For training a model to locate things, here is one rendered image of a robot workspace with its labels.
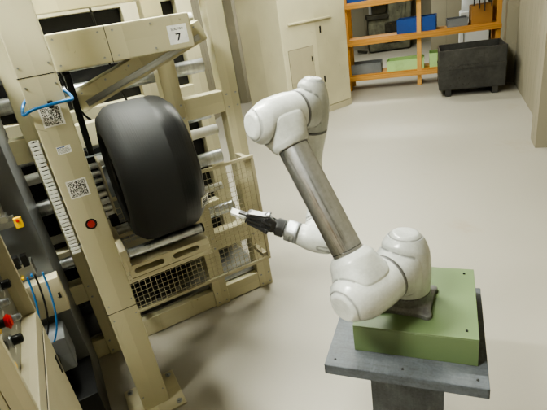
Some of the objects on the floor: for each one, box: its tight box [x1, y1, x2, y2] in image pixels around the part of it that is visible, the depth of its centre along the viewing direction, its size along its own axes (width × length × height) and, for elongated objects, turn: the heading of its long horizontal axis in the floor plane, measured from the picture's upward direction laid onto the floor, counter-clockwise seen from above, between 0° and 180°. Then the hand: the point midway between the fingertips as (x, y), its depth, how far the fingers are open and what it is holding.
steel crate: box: [437, 38, 508, 97], centre depth 706 cm, size 82×100×71 cm
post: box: [0, 0, 169, 410], centre depth 176 cm, size 13×13×250 cm
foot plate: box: [125, 369, 187, 410], centre depth 228 cm, size 27×27×2 cm
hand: (238, 213), depth 182 cm, fingers closed
